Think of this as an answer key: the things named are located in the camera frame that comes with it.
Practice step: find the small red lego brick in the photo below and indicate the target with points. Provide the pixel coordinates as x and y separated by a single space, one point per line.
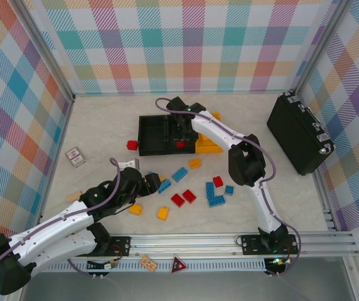
218 182
181 144
131 145

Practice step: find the yellow lego brick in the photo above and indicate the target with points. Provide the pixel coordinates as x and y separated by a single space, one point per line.
135 209
163 213
195 163

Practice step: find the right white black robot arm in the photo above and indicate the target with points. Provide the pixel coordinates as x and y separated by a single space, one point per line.
211 133

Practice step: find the yellow plastic bin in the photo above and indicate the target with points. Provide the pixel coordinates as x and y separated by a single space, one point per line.
211 150

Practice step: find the small wooden block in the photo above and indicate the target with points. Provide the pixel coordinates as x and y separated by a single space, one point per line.
73 197

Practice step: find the playing card deck box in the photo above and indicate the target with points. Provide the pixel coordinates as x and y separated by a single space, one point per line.
76 158

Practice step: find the small orange tag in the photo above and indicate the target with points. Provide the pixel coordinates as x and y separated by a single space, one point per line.
148 263

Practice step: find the left base power connector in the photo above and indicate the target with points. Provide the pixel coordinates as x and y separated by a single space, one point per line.
109 266

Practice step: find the base power connector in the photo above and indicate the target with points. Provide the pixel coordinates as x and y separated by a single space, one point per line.
109 266
275 262

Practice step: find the red triangle warning sign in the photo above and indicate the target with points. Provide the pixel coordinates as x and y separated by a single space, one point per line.
179 267

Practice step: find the black hard carrying case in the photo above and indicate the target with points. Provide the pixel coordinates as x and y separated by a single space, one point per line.
298 138

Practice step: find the right base power connector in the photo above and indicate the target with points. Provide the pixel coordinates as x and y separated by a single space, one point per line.
275 262

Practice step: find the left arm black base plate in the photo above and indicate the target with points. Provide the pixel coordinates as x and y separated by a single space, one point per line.
121 246

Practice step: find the aluminium front rail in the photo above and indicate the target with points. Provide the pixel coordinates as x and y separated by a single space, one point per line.
182 243

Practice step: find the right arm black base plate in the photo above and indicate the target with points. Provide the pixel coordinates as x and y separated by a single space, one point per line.
248 244

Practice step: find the aluminium frame post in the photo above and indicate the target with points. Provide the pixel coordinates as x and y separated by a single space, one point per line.
47 47
320 47

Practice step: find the aluminium side rail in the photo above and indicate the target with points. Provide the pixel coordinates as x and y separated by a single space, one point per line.
328 207

